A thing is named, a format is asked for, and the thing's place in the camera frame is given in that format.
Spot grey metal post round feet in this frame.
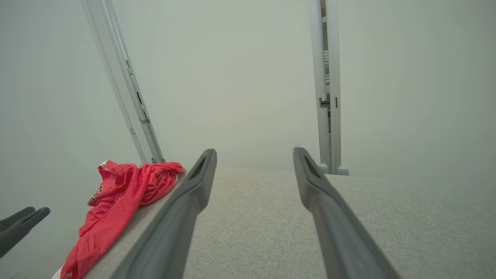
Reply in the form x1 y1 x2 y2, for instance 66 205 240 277
308 0 349 176

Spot red basketball jersey white trim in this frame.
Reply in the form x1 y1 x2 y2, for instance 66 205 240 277
52 160 186 279

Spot grey metal frame post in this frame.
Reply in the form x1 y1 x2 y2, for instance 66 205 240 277
81 0 166 164

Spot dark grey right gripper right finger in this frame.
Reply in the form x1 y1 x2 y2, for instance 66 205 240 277
293 147 400 279

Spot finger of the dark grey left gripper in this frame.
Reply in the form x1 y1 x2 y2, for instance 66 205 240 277
0 207 35 233
0 207 51 258

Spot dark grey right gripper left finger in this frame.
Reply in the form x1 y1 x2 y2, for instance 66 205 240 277
110 149 217 279

